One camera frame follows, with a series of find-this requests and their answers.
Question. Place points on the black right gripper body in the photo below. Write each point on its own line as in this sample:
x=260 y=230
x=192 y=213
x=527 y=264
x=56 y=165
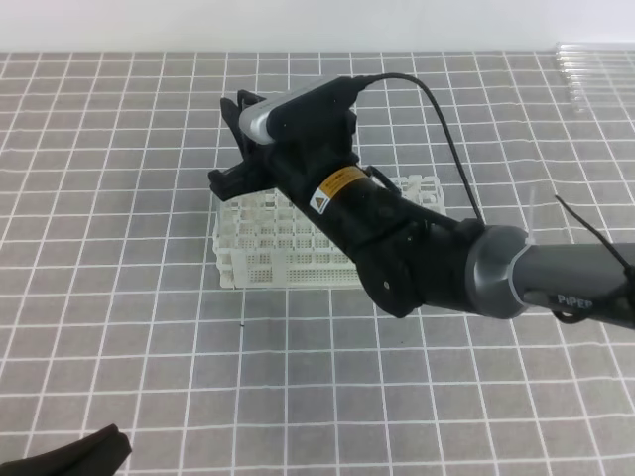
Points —
x=320 y=174

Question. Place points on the grey grid tablecloth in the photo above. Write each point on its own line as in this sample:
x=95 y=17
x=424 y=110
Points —
x=112 y=310

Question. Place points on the row of spare test tubes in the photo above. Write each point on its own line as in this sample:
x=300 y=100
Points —
x=598 y=75

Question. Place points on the white plastic test tube rack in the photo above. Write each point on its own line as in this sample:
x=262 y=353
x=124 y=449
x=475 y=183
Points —
x=262 y=241

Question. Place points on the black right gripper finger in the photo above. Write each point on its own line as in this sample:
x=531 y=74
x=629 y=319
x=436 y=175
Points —
x=242 y=179
x=246 y=117

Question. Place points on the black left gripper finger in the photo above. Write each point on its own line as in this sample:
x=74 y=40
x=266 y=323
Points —
x=101 y=453

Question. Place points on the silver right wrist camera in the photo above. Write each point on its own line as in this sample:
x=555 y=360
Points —
x=297 y=113

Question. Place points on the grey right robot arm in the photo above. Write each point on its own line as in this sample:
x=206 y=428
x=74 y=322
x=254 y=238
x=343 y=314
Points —
x=406 y=255

